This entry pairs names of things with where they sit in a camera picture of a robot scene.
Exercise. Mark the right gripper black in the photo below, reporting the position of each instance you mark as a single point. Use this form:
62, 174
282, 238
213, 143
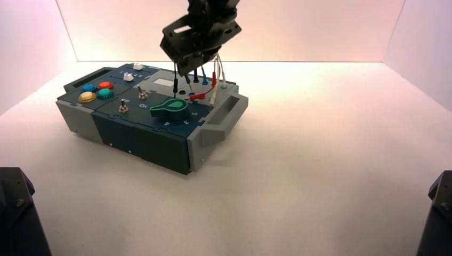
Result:
197, 39

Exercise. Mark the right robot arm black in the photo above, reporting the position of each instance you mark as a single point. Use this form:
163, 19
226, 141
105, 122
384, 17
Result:
212, 9

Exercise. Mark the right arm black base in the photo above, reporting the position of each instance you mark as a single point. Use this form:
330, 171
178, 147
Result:
439, 226

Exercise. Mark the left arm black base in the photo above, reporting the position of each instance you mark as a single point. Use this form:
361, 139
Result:
17, 219

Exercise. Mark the green rotary knob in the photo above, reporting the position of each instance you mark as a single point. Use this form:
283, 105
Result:
169, 109

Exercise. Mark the white slider knob down arrow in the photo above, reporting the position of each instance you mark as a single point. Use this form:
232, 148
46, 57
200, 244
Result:
138, 66

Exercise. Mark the white slider knob up arrow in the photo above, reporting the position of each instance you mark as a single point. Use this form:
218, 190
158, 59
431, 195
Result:
128, 77

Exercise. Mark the red round push button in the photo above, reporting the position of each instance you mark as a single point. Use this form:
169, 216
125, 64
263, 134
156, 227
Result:
106, 85

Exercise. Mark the green round push button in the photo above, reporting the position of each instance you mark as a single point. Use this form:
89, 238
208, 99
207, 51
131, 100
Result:
105, 93

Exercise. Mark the blue and grey task box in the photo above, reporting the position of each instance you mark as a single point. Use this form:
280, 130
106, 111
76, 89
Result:
141, 141

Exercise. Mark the blue round push button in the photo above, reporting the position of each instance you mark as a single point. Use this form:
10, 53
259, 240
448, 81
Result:
89, 88

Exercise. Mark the yellow round push button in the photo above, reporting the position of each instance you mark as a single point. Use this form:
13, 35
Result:
87, 97

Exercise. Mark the metal toggle switch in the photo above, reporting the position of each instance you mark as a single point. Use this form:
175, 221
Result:
123, 106
142, 93

